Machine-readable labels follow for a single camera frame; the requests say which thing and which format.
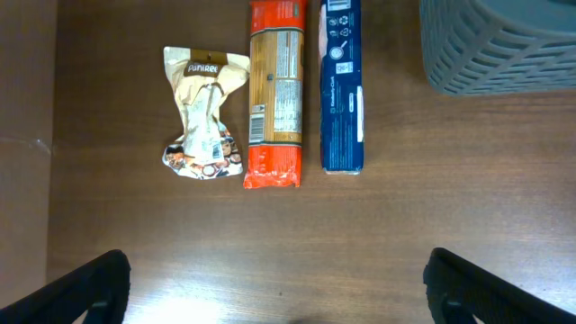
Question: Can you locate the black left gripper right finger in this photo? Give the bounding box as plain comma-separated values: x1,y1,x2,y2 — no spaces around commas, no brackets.
423,247,575,324

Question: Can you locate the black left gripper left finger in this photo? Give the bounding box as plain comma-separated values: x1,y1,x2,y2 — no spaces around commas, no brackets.
1,249,131,324

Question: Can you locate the grey plastic basket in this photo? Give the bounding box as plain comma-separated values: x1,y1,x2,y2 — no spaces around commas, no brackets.
419,0,575,96

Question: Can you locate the blue cardboard box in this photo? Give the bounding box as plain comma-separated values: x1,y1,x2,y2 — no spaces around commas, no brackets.
319,0,365,175

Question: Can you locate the beige crumpled snack bag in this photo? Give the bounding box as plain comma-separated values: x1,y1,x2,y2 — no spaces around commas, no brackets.
162,47,250,180

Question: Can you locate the orange spaghetti package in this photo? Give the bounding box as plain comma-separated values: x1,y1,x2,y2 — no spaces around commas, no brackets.
244,0,308,189

